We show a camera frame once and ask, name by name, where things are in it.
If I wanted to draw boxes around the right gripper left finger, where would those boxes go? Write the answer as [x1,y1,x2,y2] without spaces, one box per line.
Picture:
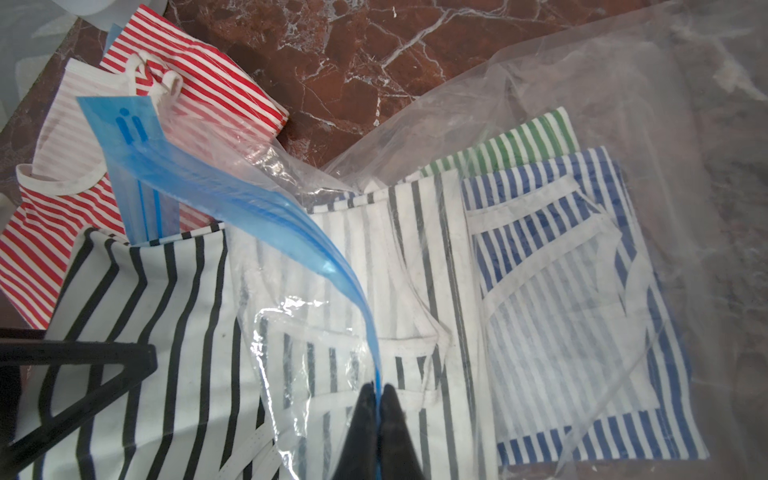
[332,383,378,480]

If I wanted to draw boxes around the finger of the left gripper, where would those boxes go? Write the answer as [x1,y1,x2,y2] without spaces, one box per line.
[1,328,158,477]

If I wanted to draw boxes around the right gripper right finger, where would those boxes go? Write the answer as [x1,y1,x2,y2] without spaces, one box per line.
[378,384,425,480]

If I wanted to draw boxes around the black white striped top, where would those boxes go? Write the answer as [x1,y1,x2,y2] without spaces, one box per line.
[20,172,498,479]

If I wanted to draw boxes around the red white striped top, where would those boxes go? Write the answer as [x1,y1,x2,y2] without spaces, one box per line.
[1,6,288,329]

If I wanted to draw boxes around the blue white striped top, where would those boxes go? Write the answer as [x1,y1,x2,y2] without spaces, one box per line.
[462,147,709,466]

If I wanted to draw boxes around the clear vacuum bag blue zip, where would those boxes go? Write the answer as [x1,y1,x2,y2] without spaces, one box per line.
[80,1,767,479]

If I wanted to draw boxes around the blue garment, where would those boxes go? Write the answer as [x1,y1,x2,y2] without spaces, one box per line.
[103,23,123,55]

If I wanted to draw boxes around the potted plant white pot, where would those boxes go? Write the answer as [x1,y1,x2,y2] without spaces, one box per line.
[53,0,168,18]

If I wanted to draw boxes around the green white striped garment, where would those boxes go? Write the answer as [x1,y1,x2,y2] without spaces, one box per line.
[406,107,580,181]

